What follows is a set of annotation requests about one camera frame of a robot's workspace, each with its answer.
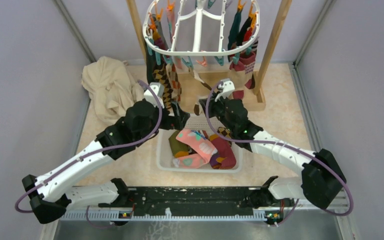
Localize wooden hanger rack frame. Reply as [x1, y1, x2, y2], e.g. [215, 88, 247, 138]
[126, 0, 292, 111]

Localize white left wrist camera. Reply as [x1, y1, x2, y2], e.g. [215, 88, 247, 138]
[143, 82, 165, 108]

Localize white oval clip hanger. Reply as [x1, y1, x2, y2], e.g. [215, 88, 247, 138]
[142, 0, 260, 58]

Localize cream argyle sock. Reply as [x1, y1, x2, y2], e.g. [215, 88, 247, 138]
[166, 63, 182, 102]

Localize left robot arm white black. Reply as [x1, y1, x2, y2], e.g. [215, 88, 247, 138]
[22, 100, 191, 224]

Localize beige crumpled cloth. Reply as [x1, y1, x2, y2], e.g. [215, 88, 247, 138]
[81, 56, 144, 126]

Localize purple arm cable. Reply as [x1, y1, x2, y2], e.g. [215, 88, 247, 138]
[204, 81, 355, 228]
[14, 79, 164, 231]

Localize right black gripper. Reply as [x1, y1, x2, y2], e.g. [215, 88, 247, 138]
[199, 91, 236, 134]

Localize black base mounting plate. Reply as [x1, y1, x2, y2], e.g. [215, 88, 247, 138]
[98, 186, 296, 219]

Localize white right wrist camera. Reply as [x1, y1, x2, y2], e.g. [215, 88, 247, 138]
[214, 78, 236, 102]

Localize cream sock brown toe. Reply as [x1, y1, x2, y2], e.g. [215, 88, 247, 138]
[186, 67, 213, 117]

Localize aluminium rail frame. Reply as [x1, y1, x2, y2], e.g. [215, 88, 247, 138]
[39, 186, 350, 240]

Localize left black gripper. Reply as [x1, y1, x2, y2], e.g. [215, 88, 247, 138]
[136, 99, 190, 144]

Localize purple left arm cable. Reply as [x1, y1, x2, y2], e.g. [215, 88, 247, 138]
[14, 79, 164, 231]

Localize red and grey sock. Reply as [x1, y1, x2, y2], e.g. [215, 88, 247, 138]
[242, 25, 254, 44]

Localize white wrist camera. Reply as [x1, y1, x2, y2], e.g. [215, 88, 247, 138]
[143, 82, 165, 108]
[214, 78, 236, 102]

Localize pink striped toe sock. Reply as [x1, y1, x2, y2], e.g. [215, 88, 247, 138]
[228, 51, 256, 100]

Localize brown yellow argyle sock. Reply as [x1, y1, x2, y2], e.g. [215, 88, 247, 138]
[217, 127, 232, 139]

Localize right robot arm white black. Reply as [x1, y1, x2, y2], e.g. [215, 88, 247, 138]
[201, 97, 347, 210]

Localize pink plastic clip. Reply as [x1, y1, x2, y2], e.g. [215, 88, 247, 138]
[196, 56, 208, 68]

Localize dark teal sock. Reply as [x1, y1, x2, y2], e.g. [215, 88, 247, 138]
[227, 10, 242, 50]

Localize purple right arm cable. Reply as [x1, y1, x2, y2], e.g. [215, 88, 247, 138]
[204, 81, 355, 228]

